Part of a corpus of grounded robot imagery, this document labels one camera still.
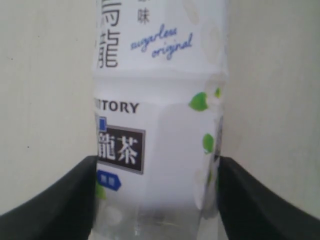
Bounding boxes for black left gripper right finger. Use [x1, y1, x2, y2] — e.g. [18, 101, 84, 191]
[217, 156, 320, 240]

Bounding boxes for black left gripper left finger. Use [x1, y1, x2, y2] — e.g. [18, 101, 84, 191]
[0, 156, 97, 240]

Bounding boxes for Suntory oolong tea bottle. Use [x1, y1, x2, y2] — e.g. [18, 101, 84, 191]
[92, 0, 229, 240]

